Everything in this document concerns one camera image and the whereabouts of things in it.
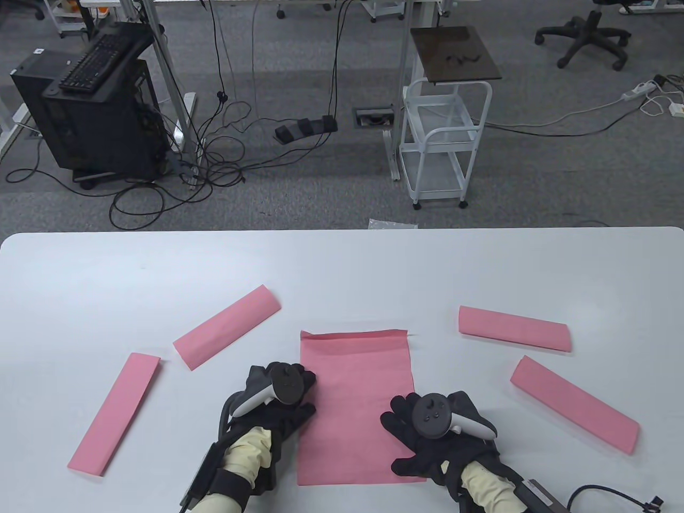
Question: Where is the grey metal desk leg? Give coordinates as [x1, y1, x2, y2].
[119, 0, 197, 189]

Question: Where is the dark brown board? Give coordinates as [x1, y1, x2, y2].
[409, 26, 503, 86]

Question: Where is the black computer tower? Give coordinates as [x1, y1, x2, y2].
[11, 49, 167, 183]

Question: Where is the metal floor socket box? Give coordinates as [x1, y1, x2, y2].
[353, 108, 397, 128]

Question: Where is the black foot pedal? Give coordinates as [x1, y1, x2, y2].
[274, 115, 339, 144]

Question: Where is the white wire cart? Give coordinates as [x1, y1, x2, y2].
[400, 78, 494, 210]

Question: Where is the white storage cart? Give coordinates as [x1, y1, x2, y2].
[360, 0, 408, 23]
[43, 0, 98, 39]

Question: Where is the person's right hand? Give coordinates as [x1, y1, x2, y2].
[380, 391, 501, 487]

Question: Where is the pink paper sheet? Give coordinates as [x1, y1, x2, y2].
[458, 306, 572, 353]
[510, 355, 641, 455]
[297, 330, 427, 487]
[173, 285, 282, 371]
[67, 353, 161, 477]

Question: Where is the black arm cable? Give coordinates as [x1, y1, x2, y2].
[566, 484, 665, 513]

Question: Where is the person's left hand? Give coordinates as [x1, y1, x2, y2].
[222, 365, 317, 447]

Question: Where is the black keyboard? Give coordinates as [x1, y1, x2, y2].
[58, 33, 135, 94]

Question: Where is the black office chair base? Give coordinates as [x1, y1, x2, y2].
[535, 0, 632, 71]

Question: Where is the tangle of black floor cables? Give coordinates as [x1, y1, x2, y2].
[4, 0, 356, 231]

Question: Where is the person's right forearm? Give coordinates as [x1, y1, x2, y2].
[458, 462, 527, 513]

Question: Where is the white power strip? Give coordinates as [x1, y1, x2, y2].
[621, 80, 659, 102]

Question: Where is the white desk foot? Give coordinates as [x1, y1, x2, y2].
[0, 96, 34, 162]

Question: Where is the grey white handheld controller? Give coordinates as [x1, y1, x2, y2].
[411, 394, 498, 442]
[230, 362, 306, 419]

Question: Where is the person's left forearm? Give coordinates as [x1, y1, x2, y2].
[190, 425, 284, 513]

